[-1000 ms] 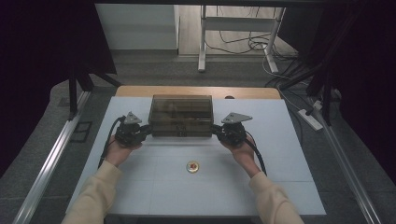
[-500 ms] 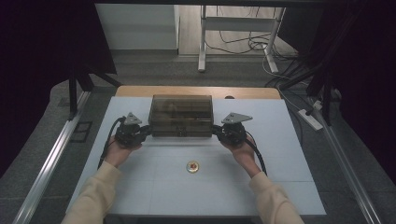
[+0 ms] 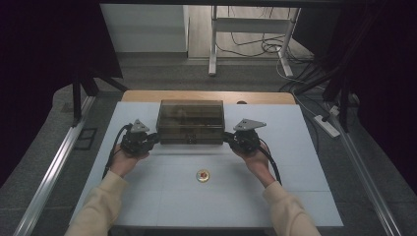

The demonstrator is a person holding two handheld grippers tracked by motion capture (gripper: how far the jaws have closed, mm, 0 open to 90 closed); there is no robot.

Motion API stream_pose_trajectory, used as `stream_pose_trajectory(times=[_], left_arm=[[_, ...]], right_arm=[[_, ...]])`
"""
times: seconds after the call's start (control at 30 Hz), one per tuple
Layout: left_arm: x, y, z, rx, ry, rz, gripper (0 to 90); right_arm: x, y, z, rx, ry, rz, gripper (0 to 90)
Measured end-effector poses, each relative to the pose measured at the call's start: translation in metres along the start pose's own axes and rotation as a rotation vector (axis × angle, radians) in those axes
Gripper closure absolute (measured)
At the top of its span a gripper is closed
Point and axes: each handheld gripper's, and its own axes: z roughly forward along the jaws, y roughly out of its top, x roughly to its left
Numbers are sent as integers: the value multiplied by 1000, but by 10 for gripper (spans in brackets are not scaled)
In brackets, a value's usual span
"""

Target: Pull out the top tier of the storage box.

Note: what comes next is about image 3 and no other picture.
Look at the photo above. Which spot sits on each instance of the dark curtain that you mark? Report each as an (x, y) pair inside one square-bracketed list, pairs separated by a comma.
[(39, 65), (383, 82)]

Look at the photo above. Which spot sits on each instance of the round yellow cartoon badge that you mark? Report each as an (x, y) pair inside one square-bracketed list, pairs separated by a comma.
[(203, 176)]

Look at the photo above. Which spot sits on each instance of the person's right hand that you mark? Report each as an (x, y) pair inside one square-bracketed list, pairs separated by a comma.
[(259, 164)]

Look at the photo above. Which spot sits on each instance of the wooden table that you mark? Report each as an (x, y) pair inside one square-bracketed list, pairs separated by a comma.
[(196, 96)]

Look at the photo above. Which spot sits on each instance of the aluminium rail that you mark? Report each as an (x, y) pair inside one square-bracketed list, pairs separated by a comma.
[(49, 180), (364, 173)]

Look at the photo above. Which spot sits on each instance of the white metal desk frame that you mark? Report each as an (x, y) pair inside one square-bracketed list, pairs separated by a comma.
[(252, 25)]

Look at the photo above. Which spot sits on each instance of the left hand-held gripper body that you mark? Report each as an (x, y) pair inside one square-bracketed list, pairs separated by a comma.
[(136, 142)]

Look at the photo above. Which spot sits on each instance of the dark transparent plastic storage box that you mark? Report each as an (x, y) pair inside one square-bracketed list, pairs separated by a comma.
[(190, 121)]

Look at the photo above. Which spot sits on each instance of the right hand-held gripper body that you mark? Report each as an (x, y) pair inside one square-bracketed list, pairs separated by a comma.
[(246, 141)]

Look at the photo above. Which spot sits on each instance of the black floor plate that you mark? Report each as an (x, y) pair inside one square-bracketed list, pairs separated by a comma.
[(86, 138)]

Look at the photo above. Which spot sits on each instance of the person's left hand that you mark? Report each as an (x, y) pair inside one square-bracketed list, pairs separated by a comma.
[(123, 162)]

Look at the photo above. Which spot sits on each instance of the white power strip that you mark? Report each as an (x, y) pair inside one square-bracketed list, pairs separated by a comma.
[(327, 125)]

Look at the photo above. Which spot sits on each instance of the white cabinet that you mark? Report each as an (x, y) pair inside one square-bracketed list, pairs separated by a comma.
[(144, 29)]

